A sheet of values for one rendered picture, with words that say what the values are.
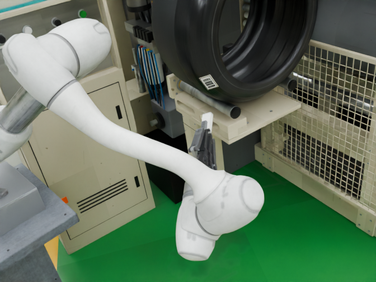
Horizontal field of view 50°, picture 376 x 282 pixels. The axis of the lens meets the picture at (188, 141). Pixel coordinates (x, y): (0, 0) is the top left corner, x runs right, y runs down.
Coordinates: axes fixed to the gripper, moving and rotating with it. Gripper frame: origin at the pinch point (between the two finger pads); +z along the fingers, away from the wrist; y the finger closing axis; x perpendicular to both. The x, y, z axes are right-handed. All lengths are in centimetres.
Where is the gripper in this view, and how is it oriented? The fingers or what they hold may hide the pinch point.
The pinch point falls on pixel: (206, 123)
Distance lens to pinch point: 122.8
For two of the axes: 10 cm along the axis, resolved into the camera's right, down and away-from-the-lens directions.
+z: 1.1, -8.3, 5.4
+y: 5.2, 5.1, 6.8
